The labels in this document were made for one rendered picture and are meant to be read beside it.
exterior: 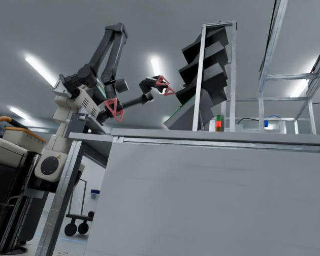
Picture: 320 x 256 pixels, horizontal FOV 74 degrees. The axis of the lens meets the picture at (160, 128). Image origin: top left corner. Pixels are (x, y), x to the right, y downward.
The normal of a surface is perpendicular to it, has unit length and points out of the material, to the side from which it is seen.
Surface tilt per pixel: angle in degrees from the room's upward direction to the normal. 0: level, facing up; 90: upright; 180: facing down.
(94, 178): 90
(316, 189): 90
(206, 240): 90
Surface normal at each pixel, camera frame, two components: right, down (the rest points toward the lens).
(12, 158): 0.98, 0.07
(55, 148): -0.15, -0.41
